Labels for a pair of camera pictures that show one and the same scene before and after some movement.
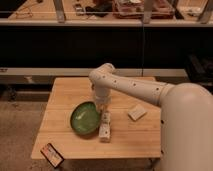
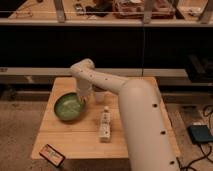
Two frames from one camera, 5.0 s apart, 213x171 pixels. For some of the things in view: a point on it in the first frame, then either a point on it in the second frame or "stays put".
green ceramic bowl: [85, 118] -> [69, 107]
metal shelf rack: [109, 13] stays put
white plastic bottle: [104, 134] stays put
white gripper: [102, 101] -> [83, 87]
